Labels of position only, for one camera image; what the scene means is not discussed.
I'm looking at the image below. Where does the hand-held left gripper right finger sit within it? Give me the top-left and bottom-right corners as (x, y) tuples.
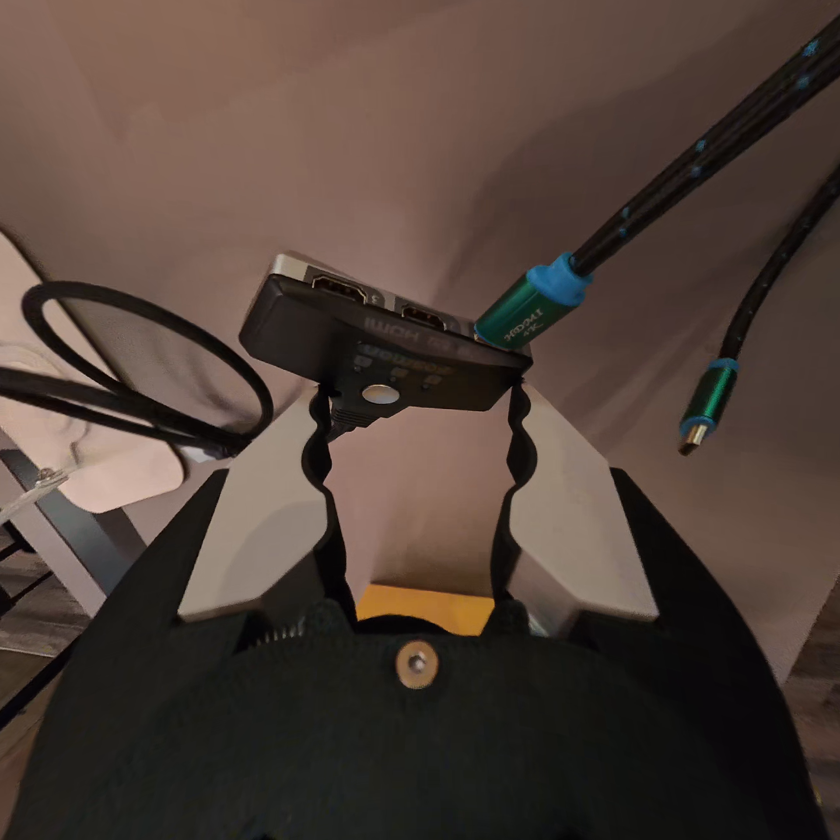
(489, 384), (660, 634)

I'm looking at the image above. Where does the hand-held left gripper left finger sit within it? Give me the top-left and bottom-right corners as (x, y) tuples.
(176, 386), (361, 624)

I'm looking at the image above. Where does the black braided hdmi cable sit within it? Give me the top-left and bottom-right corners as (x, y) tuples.
(472, 13), (840, 457)

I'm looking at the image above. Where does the thin black switch cable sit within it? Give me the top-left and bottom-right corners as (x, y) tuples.
(0, 281), (371, 463)

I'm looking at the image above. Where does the white stand with wooden board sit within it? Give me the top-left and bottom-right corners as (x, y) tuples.
(0, 226), (188, 516)

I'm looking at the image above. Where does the yellow plastic bin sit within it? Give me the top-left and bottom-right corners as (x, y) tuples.
(357, 586), (496, 637)

